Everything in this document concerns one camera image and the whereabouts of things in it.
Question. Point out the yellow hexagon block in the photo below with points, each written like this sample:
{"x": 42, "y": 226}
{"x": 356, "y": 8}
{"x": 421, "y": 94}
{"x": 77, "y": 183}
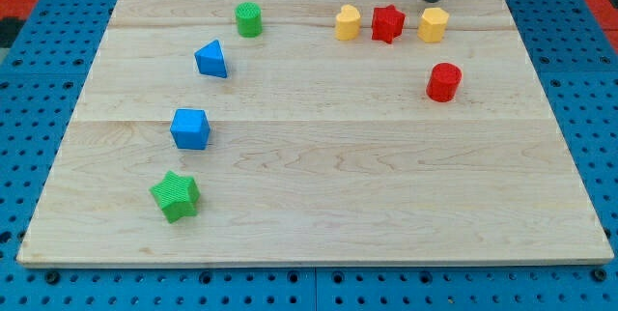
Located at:
{"x": 432, "y": 25}

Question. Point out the wooden board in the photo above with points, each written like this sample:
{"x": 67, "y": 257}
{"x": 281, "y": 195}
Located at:
{"x": 322, "y": 153}

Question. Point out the blue cube block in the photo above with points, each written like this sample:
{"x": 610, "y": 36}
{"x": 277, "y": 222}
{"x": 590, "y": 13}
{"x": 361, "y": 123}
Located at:
{"x": 190, "y": 129}

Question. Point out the yellow heart block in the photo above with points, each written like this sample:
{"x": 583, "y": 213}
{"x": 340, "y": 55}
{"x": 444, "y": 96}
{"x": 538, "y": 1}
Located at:
{"x": 347, "y": 23}

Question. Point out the blue triangle block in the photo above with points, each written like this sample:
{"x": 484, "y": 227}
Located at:
{"x": 210, "y": 60}

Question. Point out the green cylinder block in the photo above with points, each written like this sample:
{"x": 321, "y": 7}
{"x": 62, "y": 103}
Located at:
{"x": 249, "y": 19}

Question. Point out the red star block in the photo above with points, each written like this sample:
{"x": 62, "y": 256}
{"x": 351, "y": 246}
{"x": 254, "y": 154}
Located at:
{"x": 387, "y": 23}

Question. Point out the red cylinder block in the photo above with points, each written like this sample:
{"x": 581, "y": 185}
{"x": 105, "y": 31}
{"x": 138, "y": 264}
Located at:
{"x": 444, "y": 82}

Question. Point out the green star block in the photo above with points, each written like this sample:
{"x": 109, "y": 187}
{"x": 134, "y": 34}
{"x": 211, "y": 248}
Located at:
{"x": 176, "y": 196}

